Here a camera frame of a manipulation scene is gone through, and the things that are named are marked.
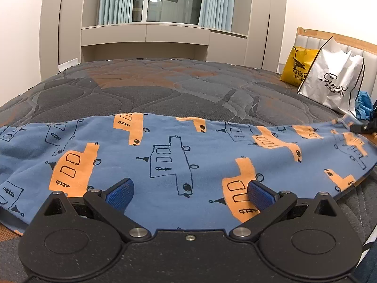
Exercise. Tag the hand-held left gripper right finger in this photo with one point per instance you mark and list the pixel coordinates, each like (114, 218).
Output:
(260, 195)

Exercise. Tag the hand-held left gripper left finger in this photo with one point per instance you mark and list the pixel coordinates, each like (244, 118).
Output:
(120, 194)

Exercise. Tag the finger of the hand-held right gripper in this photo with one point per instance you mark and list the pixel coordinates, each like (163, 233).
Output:
(360, 127)

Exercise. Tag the blue pants with orange print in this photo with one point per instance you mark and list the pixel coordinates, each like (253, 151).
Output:
(176, 141)

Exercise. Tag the blue crumpled cloth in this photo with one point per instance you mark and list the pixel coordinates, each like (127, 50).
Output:
(363, 103)

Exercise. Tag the white shopping bag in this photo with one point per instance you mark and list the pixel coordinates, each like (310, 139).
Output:
(330, 79)

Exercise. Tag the yellow shopping bag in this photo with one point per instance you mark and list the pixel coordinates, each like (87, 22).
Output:
(297, 67)

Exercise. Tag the wooden padded headboard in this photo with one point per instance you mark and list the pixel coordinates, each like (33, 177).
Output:
(312, 39)

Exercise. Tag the grey orange quilted bed mattress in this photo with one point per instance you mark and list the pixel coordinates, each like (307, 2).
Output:
(147, 88)

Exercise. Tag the person's dark trouser leg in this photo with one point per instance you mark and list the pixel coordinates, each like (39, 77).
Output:
(368, 268)

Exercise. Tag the beige built-in wardrobe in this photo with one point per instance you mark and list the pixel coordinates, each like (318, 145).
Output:
(165, 34)

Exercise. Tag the light blue curtain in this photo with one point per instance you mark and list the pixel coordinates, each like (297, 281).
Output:
(115, 0)
(218, 3)

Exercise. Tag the window with dark frame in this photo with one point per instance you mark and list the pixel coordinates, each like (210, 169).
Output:
(168, 8)

